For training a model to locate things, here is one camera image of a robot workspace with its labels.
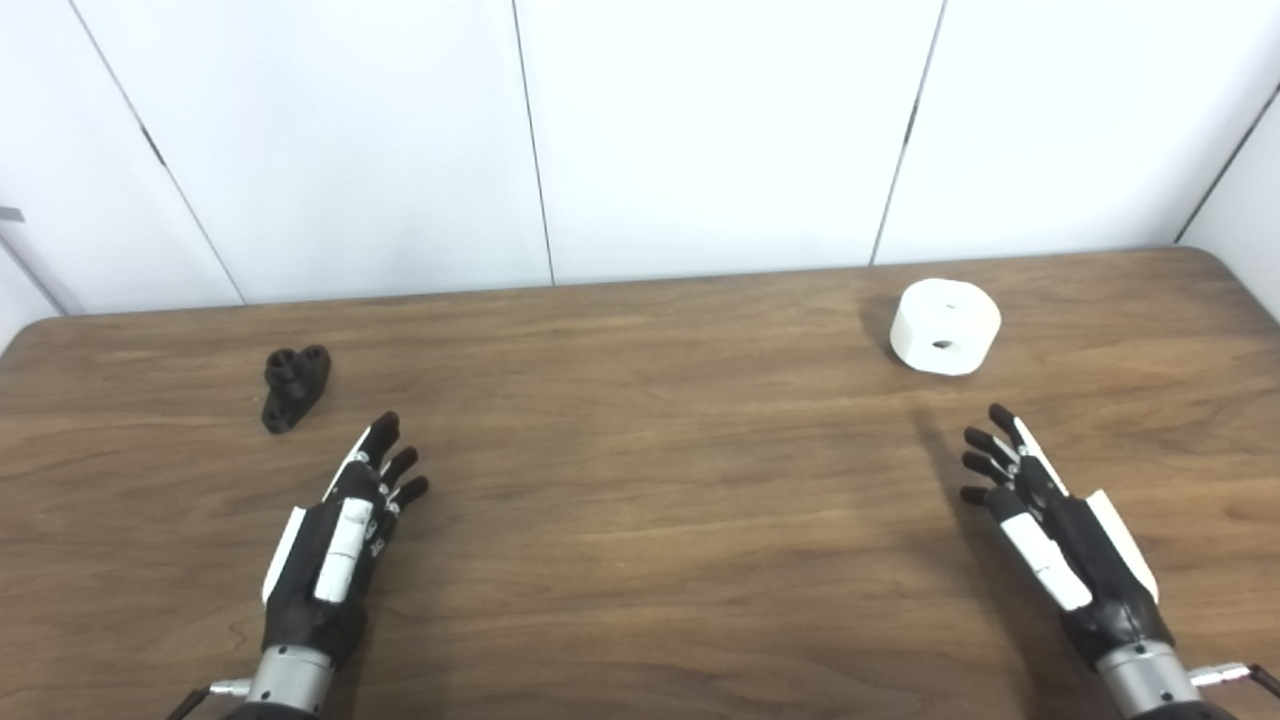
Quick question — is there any round white plastic piece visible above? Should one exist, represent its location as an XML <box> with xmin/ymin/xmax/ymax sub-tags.
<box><xmin>889</xmin><ymin>278</ymin><xmax>1002</xmax><ymax>377</ymax></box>

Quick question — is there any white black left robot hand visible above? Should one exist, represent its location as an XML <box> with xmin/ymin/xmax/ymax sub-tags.
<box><xmin>261</xmin><ymin>411</ymin><xmax>431</xmax><ymax>670</ymax></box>

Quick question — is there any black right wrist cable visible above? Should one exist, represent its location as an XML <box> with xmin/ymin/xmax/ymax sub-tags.
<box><xmin>1190</xmin><ymin>661</ymin><xmax>1280</xmax><ymax>701</ymax></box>

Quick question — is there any black plastic holder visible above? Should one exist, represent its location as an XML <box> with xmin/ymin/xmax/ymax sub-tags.
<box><xmin>261</xmin><ymin>345</ymin><xmax>332</xmax><ymax>435</ymax></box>

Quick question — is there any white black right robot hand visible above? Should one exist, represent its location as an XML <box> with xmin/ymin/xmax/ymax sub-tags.
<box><xmin>959</xmin><ymin>403</ymin><xmax>1177</xmax><ymax>669</ymax></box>

